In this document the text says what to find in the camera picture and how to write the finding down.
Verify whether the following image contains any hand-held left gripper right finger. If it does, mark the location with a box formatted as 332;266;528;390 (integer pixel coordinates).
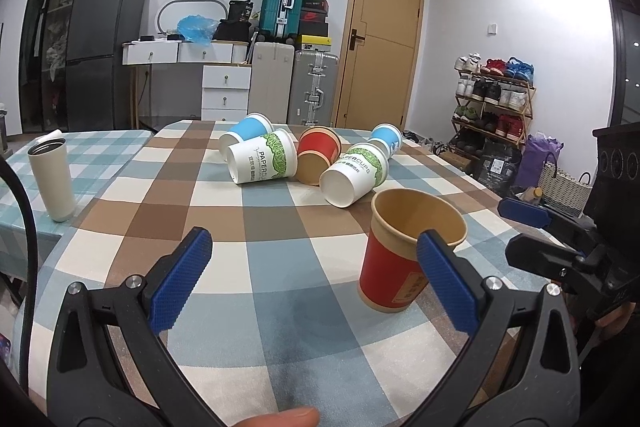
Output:
400;229;583;427

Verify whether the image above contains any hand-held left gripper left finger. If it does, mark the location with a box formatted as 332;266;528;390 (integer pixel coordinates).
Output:
42;227;236;427

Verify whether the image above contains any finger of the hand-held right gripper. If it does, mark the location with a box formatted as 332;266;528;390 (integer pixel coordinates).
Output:
504;233;603;290
497;197;598;255

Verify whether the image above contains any red paper cup brown inside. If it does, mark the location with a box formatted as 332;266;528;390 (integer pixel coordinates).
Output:
295;126;342;186
357;188;468;313

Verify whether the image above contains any white paper cup green print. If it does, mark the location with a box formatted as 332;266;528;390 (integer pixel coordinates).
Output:
227;129;299;184
319;142;389;208

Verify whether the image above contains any blue paper cup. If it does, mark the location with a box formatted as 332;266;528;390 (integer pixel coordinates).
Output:
368;123;403;158
218;112;275;162

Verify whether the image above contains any person's right hand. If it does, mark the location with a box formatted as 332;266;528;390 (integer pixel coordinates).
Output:
595;301;639;333

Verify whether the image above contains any person's left hand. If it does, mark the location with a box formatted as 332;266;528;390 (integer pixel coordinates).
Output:
225;393;322;427

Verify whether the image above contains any woven basket bag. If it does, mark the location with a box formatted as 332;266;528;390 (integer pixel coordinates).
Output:
537;153;593;218

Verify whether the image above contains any purple bag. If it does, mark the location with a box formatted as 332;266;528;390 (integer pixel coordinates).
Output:
515;133;564;190

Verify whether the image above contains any black printed sack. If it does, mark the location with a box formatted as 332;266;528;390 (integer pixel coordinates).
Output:
472;140;523;188

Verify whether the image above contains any wooden shoe rack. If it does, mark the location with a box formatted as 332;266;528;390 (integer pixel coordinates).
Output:
447;67;537;158

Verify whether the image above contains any dark shoes pair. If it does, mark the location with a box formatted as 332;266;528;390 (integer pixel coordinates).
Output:
400;129;453;156

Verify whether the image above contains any shoe rack with shoes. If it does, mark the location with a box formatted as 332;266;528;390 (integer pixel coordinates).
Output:
452;53;535;148

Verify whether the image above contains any white steel tumbler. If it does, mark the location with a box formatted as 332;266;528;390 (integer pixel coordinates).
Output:
27;138;77;223

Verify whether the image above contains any white drawer dresser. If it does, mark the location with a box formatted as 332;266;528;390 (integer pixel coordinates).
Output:
122;40;253;122

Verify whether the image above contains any white suitcase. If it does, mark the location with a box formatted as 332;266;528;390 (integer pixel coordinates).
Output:
250;42;296;124

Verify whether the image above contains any wooden door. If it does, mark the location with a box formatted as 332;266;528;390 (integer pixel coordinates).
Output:
335;0;428;130

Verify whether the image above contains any silver suitcase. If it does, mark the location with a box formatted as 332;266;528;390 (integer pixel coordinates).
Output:
287;50;339;128

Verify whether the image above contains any grey refrigerator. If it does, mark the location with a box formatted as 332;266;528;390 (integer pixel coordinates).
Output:
65;0;151;132

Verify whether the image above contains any blue plastic bag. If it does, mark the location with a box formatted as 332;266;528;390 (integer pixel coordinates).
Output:
177;14;220;46

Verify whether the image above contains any black bag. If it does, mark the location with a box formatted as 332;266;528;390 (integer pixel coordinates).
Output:
212;0;254;42

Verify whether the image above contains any oval mirror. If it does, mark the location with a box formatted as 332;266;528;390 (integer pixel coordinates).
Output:
157;0;228;38

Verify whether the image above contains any yellow black shoe box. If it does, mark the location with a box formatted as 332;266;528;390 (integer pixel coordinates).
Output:
296;35;333;52

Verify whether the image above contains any black red shoe box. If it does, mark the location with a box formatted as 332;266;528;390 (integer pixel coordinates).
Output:
300;13;330;38

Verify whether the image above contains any dark glass cabinet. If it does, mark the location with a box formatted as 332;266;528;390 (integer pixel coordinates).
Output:
20;0;118;132

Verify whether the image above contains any teal suitcase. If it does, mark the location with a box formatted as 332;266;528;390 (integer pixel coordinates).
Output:
259;0;308;40

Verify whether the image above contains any black cable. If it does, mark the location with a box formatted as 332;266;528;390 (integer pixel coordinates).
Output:
0;154;38;408

